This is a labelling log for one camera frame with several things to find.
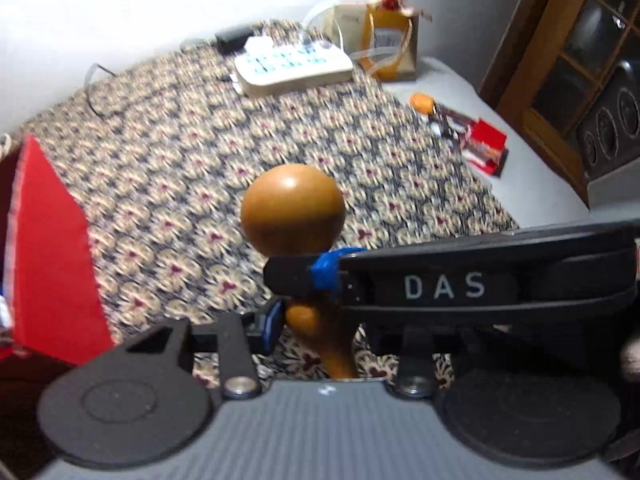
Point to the black power adapter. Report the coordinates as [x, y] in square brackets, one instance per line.
[233, 39]

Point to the floral patterned tablecloth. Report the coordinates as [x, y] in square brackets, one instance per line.
[159, 192]

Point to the yellow gift bag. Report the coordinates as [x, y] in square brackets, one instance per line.
[381, 37]

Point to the person's right hand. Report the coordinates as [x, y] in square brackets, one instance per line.
[630, 359]

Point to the white power strip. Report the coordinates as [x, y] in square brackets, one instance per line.
[265, 69]

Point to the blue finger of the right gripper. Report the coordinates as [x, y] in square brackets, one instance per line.
[307, 275]

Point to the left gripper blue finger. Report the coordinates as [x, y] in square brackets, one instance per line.
[273, 320]

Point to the orange key fob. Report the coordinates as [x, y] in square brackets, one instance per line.
[423, 103]

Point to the brown calabash gourd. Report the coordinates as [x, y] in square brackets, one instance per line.
[296, 209]

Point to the red cardboard box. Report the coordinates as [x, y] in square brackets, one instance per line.
[50, 301]

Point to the black speaker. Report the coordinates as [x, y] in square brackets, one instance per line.
[608, 134]

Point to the wooden glass cabinet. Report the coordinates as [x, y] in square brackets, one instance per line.
[553, 62]

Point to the small red box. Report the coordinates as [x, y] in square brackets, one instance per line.
[484, 146]

